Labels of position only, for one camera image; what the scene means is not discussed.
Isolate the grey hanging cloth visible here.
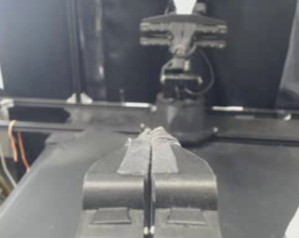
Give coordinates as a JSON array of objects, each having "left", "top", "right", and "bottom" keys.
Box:
[{"left": 273, "top": 0, "right": 299, "bottom": 110}]

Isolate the white corner bracket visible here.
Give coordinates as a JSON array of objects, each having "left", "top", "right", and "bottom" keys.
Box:
[
  {"left": 65, "top": 92, "right": 79, "bottom": 104},
  {"left": 78, "top": 92, "right": 94, "bottom": 105}
]

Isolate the black backdrop curtain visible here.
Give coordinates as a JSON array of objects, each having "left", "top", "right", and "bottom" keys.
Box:
[{"left": 0, "top": 0, "right": 299, "bottom": 110}]

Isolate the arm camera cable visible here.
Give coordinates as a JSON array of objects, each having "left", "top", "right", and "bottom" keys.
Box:
[{"left": 182, "top": 48, "right": 217, "bottom": 97}]

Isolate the white cable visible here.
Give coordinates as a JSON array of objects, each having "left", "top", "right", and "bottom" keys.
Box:
[{"left": 0, "top": 128, "right": 19, "bottom": 191}]

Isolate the black table edge beam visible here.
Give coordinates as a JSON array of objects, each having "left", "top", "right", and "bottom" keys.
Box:
[{"left": 0, "top": 126, "right": 130, "bottom": 238}]

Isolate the orange cable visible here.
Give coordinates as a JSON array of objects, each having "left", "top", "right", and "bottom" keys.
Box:
[
  {"left": 15, "top": 131, "right": 31, "bottom": 174},
  {"left": 7, "top": 119, "right": 19, "bottom": 164}
]

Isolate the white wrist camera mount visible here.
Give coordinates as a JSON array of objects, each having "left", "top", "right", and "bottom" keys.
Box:
[{"left": 171, "top": 0, "right": 198, "bottom": 16}]

